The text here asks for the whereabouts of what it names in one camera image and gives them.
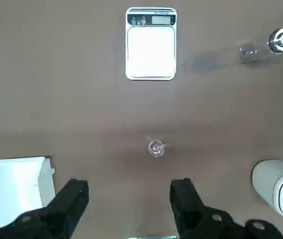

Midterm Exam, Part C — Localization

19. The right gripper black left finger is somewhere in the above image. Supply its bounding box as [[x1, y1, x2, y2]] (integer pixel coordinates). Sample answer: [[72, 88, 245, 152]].
[[0, 178, 90, 239]]

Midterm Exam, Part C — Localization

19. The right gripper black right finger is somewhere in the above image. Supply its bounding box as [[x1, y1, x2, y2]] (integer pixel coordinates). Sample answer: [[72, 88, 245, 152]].
[[170, 178, 283, 239]]

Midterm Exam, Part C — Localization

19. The small clear measuring cup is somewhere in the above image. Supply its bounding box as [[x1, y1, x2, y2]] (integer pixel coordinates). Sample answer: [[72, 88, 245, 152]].
[[146, 135, 167, 160]]

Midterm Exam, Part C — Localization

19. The white open box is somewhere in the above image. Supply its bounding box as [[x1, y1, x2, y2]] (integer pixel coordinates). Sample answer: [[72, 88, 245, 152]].
[[0, 156, 56, 229]]

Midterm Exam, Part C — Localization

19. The cream lidded waste bin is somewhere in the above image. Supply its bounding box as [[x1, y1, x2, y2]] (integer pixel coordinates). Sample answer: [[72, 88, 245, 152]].
[[251, 159, 283, 220]]

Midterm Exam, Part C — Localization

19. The silver digital kitchen scale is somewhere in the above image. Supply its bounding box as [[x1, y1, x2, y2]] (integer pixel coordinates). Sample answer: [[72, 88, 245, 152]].
[[125, 7, 177, 81]]

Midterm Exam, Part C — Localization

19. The clear empty glass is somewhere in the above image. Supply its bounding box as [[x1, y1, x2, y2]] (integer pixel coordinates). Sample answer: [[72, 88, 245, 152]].
[[238, 43, 270, 63]]

